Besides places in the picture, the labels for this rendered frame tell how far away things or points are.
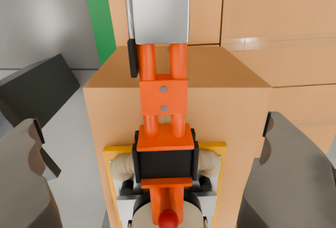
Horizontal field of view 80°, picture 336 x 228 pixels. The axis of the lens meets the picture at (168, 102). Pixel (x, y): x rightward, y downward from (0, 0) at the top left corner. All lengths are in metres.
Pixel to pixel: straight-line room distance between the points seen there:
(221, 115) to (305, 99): 0.66
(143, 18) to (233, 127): 0.34
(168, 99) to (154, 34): 0.08
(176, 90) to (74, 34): 1.23
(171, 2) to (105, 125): 0.33
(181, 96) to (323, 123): 1.01
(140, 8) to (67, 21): 1.23
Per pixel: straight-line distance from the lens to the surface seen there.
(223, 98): 0.45
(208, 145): 0.49
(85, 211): 2.48
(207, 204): 0.58
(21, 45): 1.63
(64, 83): 1.41
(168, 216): 0.25
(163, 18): 0.24
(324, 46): 1.02
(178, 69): 0.25
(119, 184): 0.56
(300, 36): 0.95
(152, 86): 0.26
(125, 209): 0.59
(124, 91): 0.43
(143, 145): 0.29
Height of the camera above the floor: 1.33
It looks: 62 degrees down
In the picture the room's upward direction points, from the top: 177 degrees clockwise
